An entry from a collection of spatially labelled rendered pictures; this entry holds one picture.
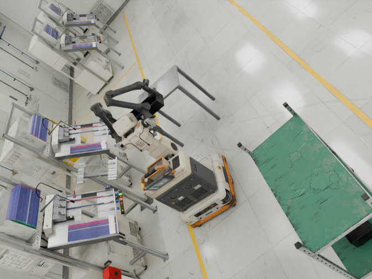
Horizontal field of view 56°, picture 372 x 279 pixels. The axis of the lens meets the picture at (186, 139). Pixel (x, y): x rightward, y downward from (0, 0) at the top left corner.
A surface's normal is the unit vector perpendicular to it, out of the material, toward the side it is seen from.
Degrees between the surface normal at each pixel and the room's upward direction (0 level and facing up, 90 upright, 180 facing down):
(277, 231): 0
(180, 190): 90
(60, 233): 45
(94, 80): 90
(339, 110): 0
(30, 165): 90
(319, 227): 0
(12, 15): 90
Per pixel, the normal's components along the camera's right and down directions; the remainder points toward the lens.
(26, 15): 0.24, 0.59
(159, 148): 0.01, 0.63
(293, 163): -0.68, -0.47
